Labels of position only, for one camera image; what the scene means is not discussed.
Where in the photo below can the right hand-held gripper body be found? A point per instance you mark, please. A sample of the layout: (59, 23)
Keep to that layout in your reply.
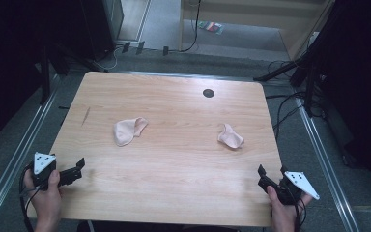
(290, 188)

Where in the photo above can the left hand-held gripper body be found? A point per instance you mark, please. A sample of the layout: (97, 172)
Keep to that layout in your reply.
(43, 169)

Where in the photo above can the pink ankle sock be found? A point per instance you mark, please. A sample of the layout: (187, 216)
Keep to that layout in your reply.
(125, 132)
(230, 138)

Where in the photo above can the person's right hand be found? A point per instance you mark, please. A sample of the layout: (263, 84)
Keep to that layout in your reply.
(283, 212)

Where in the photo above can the person's left hand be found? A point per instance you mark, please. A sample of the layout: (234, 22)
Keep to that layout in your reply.
(46, 201)

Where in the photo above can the black metal stand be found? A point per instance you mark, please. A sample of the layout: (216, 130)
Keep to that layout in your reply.
(45, 75)

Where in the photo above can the black tripod stand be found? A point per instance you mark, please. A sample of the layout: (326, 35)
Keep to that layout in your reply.
(302, 69)

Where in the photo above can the black cabinet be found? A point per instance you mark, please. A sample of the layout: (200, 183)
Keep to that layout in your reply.
(101, 27)

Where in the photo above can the colourful packet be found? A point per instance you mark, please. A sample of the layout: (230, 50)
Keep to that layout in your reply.
(211, 27)

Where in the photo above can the silver floor rail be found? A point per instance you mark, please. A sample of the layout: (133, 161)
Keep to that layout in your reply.
(327, 164)
(13, 164)

